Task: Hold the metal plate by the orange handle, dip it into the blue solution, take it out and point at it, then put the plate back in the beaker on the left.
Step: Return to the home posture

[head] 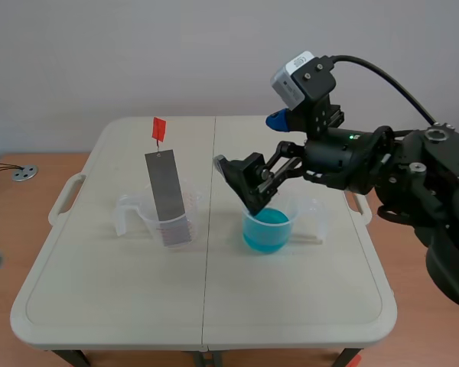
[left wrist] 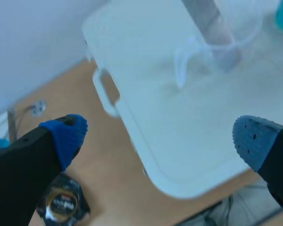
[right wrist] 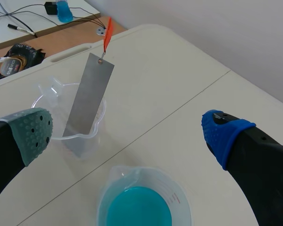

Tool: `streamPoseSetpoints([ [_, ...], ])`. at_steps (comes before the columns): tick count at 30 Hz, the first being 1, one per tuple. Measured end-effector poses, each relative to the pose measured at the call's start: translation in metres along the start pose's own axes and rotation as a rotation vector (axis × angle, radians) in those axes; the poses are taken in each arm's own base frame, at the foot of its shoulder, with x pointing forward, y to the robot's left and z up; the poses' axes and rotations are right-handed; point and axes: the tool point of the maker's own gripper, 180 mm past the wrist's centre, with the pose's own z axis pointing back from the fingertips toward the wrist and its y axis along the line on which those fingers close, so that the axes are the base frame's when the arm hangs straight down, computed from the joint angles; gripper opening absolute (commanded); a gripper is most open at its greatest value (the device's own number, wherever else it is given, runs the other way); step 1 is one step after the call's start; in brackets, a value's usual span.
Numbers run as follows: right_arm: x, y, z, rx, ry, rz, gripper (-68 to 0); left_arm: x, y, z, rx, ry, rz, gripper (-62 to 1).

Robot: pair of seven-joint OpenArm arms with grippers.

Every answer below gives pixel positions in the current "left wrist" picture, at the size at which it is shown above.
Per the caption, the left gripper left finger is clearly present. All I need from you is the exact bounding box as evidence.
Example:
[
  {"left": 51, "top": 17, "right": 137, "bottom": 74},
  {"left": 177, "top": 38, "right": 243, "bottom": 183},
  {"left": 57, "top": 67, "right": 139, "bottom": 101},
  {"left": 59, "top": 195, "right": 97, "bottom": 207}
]
[{"left": 0, "top": 114, "right": 89, "bottom": 226}]

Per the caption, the clear plastic beaker with handle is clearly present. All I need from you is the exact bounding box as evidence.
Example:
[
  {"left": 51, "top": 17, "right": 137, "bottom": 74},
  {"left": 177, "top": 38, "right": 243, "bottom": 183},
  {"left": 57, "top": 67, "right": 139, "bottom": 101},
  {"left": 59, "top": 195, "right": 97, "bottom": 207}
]
[{"left": 173, "top": 0, "right": 265, "bottom": 89}]

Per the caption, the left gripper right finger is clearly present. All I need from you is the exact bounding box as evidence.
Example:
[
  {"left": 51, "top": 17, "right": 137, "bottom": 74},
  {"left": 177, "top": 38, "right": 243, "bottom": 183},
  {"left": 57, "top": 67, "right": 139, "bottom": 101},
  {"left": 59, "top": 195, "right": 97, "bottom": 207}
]
[{"left": 232, "top": 114, "right": 283, "bottom": 216}]

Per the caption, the white moulded stand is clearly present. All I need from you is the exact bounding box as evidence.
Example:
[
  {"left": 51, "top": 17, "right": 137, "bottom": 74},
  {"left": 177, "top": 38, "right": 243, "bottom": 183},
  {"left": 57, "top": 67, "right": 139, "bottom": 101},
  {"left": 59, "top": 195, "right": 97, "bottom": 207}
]
[{"left": 81, "top": 0, "right": 283, "bottom": 200}]

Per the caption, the small black foil packet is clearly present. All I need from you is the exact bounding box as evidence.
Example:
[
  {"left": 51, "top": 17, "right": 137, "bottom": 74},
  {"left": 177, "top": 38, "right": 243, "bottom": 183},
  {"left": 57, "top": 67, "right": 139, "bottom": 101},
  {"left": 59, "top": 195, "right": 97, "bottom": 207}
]
[{"left": 35, "top": 172, "right": 92, "bottom": 226}]

